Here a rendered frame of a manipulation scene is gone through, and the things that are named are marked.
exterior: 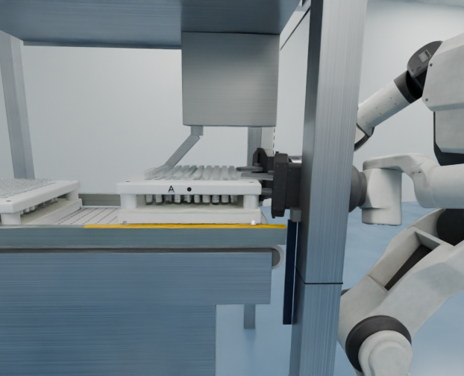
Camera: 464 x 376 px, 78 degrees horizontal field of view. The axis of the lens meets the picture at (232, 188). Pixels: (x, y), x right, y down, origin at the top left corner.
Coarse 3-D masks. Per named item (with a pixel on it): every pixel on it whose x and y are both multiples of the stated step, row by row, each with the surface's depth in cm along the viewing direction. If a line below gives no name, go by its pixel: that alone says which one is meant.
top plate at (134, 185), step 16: (240, 176) 57; (128, 192) 48; (144, 192) 48; (160, 192) 48; (176, 192) 48; (192, 192) 49; (208, 192) 49; (224, 192) 49; (240, 192) 49; (256, 192) 49
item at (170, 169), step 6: (168, 168) 61; (174, 168) 62; (180, 168) 64; (186, 168) 62; (192, 168) 62; (198, 168) 62; (210, 168) 62; (216, 168) 63; (222, 168) 62; (162, 174) 54; (210, 174) 58; (228, 174) 54; (162, 198) 54
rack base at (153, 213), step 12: (144, 204) 52; (156, 204) 52; (180, 204) 53; (192, 204) 53; (228, 204) 53; (240, 204) 53; (120, 216) 49; (132, 216) 49; (144, 216) 49; (156, 216) 49; (168, 216) 49; (180, 216) 49; (192, 216) 49; (204, 216) 49; (216, 216) 49; (228, 216) 50; (240, 216) 50; (252, 216) 50
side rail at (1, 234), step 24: (0, 240) 48; (24, 240) 48; (48, 240) 48; (72, 240) 48; (96, 240) 48; (120, 240) 48; (144, 240) 49; (168, 240) 49; (192, 240) 49; (216, 240) 49; (240, 240) 49; (264, 240) 49
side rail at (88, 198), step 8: (80, 192) 75; (88, 192) 75; (96, 192) 75; (104, 192) 75; (112, 192) 76; (88, 200) 74; (96, 200) 74; (104, 200) 74; (112, 200) 74; (120, 200) 75
